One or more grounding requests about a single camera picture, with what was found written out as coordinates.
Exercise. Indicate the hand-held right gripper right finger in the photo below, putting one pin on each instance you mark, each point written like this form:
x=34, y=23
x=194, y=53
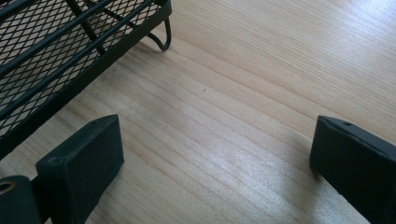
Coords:
x=355, y=165

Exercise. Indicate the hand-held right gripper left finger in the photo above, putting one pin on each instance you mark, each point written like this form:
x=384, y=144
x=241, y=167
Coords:
x=81, y=168

